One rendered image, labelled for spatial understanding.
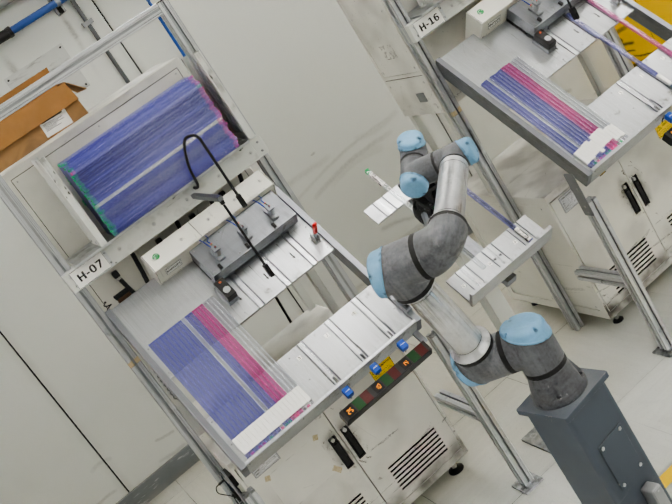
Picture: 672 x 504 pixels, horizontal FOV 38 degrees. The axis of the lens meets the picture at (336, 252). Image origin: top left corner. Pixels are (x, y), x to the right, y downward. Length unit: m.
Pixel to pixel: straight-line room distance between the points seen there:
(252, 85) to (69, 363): 1.57
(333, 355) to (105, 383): 1.97
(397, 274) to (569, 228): 1.49
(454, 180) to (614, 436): 0.79
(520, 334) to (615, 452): 0.42
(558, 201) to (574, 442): 1.24
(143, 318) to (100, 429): 1.69
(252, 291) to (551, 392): 1.04
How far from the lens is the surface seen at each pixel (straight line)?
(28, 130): 3.39
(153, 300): 3.17
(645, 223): 3.88
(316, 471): 3.30
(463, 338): 2.47
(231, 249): 3.13
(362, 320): 3.01
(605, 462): 2.67
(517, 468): 3.31
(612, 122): 3.46
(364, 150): 5.05
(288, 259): 3.15
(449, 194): 2.38
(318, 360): 2.96
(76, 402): 4.73
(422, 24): 3.54
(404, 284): 2.28
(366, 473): 3.38
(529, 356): 2.51
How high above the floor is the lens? 1.92
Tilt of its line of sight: 18 degrees down
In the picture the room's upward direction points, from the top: 33 degrees counter-clockwise
